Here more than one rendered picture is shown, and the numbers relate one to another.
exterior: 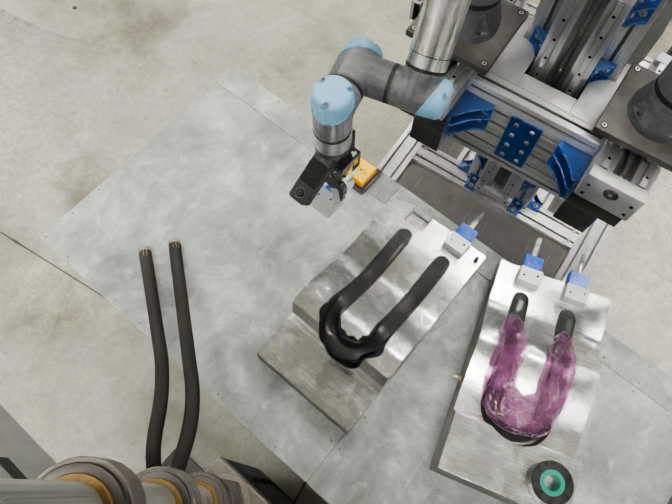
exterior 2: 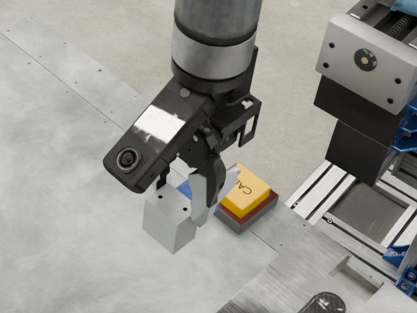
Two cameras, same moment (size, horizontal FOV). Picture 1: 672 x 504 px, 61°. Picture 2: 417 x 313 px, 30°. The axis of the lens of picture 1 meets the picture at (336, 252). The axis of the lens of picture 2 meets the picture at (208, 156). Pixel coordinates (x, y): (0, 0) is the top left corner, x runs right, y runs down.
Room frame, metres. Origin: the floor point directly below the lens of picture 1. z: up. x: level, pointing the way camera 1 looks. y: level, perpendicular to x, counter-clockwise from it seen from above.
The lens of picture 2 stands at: (0.07, 0.03, 1.61)
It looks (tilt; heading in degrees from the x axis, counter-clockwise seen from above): 46 degrees down; 357
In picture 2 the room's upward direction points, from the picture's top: 10 degrees clockwise
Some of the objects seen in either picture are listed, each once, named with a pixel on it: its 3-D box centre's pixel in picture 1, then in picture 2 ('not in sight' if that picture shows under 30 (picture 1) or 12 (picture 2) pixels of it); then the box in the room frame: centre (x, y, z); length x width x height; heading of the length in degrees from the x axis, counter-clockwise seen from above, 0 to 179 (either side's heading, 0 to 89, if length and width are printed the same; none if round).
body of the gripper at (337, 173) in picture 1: (334, 155); (208, 101); (0.64, 0.01, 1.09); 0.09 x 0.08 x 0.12; 141
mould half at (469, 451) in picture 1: (527, 379); not in sight; (0.23, -0.42, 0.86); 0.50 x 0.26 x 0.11; 158
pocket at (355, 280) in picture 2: (417, 222); (354, 285); (0.59, -0.19, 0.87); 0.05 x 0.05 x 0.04; 51
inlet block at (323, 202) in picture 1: (338, 188); (200, 197); (0.65, 0.00, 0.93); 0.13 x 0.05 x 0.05; 141
